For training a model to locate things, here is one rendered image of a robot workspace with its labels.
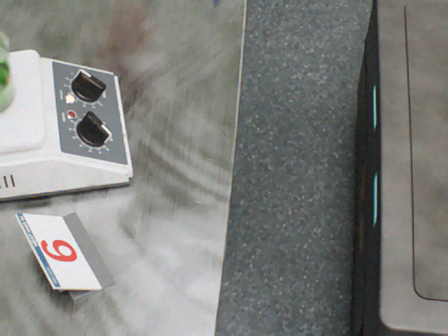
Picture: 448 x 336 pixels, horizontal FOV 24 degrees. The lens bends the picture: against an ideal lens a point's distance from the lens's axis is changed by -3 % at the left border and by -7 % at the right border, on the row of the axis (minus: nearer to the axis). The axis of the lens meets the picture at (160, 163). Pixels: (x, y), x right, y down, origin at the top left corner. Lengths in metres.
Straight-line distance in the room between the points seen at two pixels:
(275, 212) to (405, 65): 0.41
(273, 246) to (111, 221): 0.89
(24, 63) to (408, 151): 0.73
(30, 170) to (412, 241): 0.68
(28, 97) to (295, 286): 0.94
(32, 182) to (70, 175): 0.04
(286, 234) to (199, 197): 0.88
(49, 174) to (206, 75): 0.22
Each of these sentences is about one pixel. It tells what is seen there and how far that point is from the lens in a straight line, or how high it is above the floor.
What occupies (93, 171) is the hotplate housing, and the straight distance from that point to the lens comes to 1.03.
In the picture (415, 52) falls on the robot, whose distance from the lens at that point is 1.74.
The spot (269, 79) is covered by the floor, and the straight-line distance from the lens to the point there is 2.13.
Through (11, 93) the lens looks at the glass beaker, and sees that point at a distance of 1.01.
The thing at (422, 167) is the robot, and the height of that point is 0.37.
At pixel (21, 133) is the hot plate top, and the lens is 1.00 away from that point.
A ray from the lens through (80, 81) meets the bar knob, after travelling 1.07.
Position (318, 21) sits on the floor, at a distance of 2.26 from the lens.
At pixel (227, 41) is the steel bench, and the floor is 0.75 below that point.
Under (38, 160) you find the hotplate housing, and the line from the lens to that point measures 1.01.
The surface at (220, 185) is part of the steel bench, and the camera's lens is 1.06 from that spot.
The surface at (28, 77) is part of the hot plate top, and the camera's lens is 1.05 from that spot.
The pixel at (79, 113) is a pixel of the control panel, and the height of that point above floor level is 0.80.
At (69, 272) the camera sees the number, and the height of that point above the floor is 0.77.
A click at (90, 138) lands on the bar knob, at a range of 1.03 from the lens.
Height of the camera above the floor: 1.63
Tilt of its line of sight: 54 degrees down
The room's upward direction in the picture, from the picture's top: 2 degrees counter-clockwise
